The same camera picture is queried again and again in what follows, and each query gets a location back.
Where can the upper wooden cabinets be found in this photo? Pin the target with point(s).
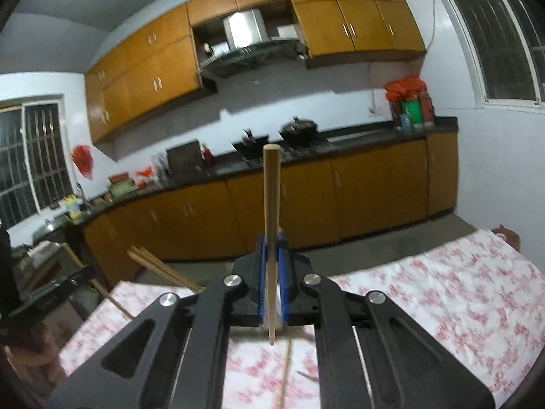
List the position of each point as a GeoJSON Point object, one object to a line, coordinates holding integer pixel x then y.
{"type": "Point", "coordinates": [181, 55]}

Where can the black wok left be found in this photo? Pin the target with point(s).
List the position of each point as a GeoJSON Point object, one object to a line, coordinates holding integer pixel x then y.
{"type": "Point", "coordinates": [250, 147]}

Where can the yellow detergent bottle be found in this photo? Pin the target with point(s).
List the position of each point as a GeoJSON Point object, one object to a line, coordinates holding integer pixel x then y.
{"type": "Point", "coordinates": [73, 206]}

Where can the black wok with lid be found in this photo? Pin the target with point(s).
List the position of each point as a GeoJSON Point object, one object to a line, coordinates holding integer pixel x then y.
{"type": "Point", "coordinates": [299, 132]}

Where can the orange bag on counter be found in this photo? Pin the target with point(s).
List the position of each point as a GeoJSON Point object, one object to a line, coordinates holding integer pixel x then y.
{"type": "Point", "coordinates": [144, 177]}

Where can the red plastic bag on wall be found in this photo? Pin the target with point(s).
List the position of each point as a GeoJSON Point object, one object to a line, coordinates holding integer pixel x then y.
{"type": "Point", "coordinates": [82, 158]}

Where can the red sauce bottle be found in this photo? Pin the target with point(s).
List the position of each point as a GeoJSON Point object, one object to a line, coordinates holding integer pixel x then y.
{"type": "Point", "coordinates": [207, 156]}

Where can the floral red white tablecloth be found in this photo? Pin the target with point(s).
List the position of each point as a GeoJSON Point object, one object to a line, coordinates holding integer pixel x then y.
{"type": "Point", "coordinates": [479, 297]}

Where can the lower wooden cabinets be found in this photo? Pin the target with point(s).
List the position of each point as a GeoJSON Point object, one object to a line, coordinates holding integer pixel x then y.
{"type": "Point", "coordinates": [316, 202]}

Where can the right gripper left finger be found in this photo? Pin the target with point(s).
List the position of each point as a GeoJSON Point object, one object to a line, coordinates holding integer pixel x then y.
{"type": "Point", "coordinates": [173, 354]}

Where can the wooden cabinets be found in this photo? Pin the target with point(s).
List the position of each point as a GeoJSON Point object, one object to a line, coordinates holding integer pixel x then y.
{"type": "Point", "coordinates": [316, 202]}
{"type": "Point", "coordinates": [181, 55]}

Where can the right barred window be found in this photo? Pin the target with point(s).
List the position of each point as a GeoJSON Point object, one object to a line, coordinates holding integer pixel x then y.
{"type": "Point", "coordinates": [507, 37]}

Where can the red bag on counter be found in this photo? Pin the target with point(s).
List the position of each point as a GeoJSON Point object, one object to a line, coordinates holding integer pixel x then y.
{"type": "Point", "coordinates": [405, 89]}

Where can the person left hand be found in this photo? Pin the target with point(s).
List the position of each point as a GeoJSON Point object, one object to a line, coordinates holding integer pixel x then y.
{"type": "Point", "coordinates": [46, 359]}

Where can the green basin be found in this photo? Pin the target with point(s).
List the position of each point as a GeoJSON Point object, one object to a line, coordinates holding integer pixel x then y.
{"type": "Point", "coordinates": [122, 187]}

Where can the left barred window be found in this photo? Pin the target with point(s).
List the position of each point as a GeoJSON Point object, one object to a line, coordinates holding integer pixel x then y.
{"type": "Point", "coordinates": [34, 172]}

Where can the barred window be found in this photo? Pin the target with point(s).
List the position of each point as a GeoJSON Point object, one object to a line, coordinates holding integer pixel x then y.
{"type": "Point", "coordinates": [34, 172]}
{"type": "Point", "coordinates": [507, 37]}

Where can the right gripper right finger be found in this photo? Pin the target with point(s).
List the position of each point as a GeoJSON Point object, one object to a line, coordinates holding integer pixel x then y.
{"type": "Point", "coordinates": [371, 353]}

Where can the steel range hood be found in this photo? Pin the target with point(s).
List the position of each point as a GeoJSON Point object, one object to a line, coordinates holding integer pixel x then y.
{"type": "Point", "coordinates": [248, 39]}

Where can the wooden chopstick group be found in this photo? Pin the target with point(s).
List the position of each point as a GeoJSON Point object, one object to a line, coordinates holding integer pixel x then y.
{"type": "Point", "coordinates": [168, 266]}
{"type": "Point", "coordinates": [272, 202]}
{"type": "Point", "coordinates": [286, 371]}

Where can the green box on counter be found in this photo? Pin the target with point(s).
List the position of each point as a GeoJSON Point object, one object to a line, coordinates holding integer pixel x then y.
{"type": "Point", "coordinates": [413, 109]}

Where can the dark cutting board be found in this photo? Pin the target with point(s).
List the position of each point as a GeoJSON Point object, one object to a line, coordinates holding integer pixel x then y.
{"type": "Point", "coordinates": [186, 158]}

